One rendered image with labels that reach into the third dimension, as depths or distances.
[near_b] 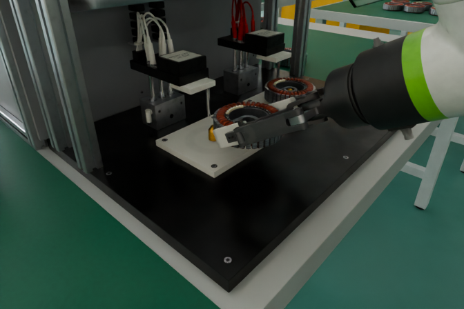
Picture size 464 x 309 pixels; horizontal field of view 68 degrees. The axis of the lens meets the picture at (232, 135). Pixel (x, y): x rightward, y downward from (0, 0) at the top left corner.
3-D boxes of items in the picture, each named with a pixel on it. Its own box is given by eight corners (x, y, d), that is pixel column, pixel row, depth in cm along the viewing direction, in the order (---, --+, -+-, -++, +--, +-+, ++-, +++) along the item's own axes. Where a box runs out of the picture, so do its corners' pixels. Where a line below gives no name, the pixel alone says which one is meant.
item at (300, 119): (333, 111, 44) (336, 118, 39) (293, 125, 45) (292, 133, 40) (326, 94, 44) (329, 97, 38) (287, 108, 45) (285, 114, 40)
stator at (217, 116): (296, 132, 57) (297, 112, 55) (253, 159, 49) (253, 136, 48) (244, 113, 63) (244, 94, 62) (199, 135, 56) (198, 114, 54)
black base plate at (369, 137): (415, 113, 81) (418, 104, 79) (228, 294, 39) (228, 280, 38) (257, 70, 108) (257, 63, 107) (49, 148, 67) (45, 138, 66)
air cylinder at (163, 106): (186, 118, 73) (184, 94, 71) (157, 130, 68) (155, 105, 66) (170, 111, 76) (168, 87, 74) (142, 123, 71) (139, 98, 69)
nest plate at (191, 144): (271, 143, 64) (271, 136, 64) (214, 178, 54) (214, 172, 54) (213, 118, 73) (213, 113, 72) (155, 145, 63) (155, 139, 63)
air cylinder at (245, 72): (257, 87, 89) (258, 67, 86) (238, 96, 84) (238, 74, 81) (242, 83, 92) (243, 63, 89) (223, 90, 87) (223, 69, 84)
